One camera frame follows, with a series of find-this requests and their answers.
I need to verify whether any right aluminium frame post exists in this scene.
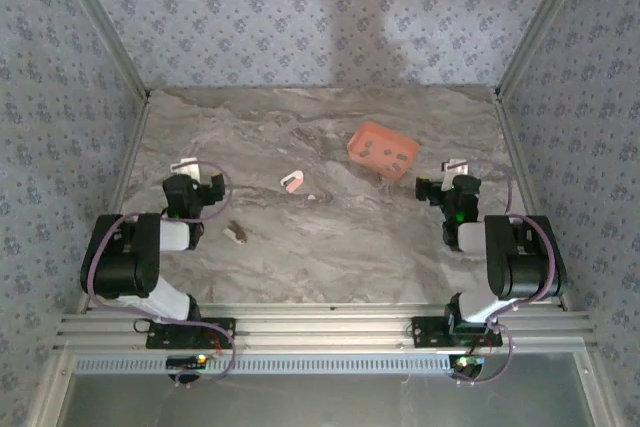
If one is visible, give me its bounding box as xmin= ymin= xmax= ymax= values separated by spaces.
xmin=494 ymin=0 xmax=596 ymax=98

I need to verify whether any grey metal sheet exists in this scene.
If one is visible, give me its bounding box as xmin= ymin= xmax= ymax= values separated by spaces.
xmin=59 ymin=352 xmax=601 ymax=427

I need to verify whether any beige and olive stapler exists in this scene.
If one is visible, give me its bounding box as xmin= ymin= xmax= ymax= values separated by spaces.
xmin=222 ymin=220 xmax=250 ymax=246

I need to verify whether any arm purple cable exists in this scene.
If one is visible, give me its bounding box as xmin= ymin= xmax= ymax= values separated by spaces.
xmin=81 ymin=160 xmax=237 ymax=389
xmin=449 ymin=158 xmax=570 ymax=387

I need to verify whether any aluminium base beam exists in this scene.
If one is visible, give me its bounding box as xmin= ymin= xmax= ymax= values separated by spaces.
xmin=53 ymin=302 xmax=599 ymax=352

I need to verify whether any circuit board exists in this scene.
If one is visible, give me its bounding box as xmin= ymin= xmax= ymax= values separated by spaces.
xmin=166 ymin=354 xmax=209 ymax=369
xmin=449 ymin=354 xmax=486 ymax=369

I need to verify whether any right aluminium side rail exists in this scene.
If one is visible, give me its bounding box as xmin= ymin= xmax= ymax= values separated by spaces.
xmin=492 ymin=91 xmax=571 ymax=311

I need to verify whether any pink and white stapler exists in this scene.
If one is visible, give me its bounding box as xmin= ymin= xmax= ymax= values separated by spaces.
xmin=280 ymin=170 xmax=305 ymax=195

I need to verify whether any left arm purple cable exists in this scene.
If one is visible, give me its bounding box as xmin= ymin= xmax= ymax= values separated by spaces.
xmin=81 ymin=160 xmax=237 ymax=389

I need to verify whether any aluminium frame post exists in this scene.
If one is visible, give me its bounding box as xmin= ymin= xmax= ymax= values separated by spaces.
xmin=49 ymin=0 xmax=152 ymax=98
xmin=494 ymin=0 xmax=596 ymax=98

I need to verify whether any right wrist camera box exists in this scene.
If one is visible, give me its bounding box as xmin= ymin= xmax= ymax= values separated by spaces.
xmin=441 ymin=158 xmax=471 ymax=179

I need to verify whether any left aluminium frame post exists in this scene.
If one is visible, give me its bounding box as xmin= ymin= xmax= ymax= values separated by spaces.
xmin=49 ymin=0 xmax=152 ymax=98

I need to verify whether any left circuit board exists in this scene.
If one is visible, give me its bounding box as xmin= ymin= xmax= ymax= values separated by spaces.
xmin=166 ymin=354 xmax=209 ymax=369

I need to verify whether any right circuit board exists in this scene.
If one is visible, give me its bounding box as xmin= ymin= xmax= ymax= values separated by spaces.
xmin=449 ymin=354 xmax=486 ymax=369

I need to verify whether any pink plastic tray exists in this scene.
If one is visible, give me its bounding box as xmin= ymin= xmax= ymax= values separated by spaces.
xmin=346 ymin=120 xmax=420 ymax=181

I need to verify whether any grey slotted cable duct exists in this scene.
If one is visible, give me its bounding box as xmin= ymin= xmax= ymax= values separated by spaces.
xmin=72 ymin=354 xmax=454 ymax=376

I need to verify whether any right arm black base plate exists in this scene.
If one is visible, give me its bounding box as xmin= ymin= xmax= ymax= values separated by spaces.
xmin=410 ymin=315 xmax=503 ymax=348

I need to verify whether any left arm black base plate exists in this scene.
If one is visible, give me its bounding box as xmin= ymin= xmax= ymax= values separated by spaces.
xmin=145 ymin=317 xmax=237 ymax=350

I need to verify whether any aluminium side rail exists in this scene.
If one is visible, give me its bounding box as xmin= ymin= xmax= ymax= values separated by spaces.
xmin=492 ymin=91 xmax=571 ymax=311
xmin=74 ymin=94 xmax=153 ymax=316

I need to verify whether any left aluminium side rail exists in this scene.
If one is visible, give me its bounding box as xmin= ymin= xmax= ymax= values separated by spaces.
xmin=74 ymin=94 xmax=153 ymax=316

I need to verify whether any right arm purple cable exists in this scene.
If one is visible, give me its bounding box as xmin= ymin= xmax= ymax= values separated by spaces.
xmin=449 ymin=158 xmax=570 ymax=387

